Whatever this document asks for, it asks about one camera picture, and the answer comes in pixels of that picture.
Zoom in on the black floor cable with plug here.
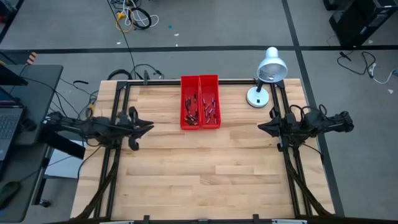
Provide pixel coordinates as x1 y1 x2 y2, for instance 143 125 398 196
337 50 377 76

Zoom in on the black aluminium table frame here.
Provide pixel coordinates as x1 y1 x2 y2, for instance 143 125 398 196
74 79 335 224

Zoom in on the black diagonal bar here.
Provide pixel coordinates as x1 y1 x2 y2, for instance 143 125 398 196
37 130 87 160

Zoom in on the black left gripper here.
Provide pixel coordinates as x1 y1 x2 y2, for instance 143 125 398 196
117 106 155 152

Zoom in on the small black device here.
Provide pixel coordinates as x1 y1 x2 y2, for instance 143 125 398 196
21 118 38 132

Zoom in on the black computer tower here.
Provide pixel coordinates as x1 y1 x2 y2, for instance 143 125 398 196
328 0 398 48

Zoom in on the orange black striped block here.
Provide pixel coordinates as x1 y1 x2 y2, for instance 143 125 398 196
25 51 39 65

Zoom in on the yellow floor cable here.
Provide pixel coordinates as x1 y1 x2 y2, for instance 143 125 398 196
115 11 135 34

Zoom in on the white desk lamp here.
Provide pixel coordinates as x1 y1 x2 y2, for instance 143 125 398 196
246 46 289 109

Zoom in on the white cable with adapter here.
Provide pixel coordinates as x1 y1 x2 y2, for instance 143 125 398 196
368 62 398 85

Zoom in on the black cable bundle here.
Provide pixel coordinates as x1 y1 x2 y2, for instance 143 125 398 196
106 63 165 82

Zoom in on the red plastic bin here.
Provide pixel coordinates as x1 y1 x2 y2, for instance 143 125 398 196
180 75 202 131
198 74 222 129

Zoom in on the dark laptop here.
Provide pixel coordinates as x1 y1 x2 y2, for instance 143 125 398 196
0 86 26 162

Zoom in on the black cable coil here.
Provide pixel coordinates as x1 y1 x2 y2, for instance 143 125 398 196
129 6 152 30

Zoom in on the black monitor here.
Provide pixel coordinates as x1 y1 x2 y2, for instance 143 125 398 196
0 63 29 87

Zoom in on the black desk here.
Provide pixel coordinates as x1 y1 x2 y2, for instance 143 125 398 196
0 64 65 223

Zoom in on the long black floor cable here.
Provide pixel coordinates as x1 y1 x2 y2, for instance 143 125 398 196
106 0 138 80

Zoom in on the black computer mouse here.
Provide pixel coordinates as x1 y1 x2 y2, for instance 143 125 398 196
0 180 22 210

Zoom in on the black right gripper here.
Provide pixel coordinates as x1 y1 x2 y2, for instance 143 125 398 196
257 106 299 152

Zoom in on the white floor cable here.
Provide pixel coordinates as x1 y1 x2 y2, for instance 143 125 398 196
122 0 160 28

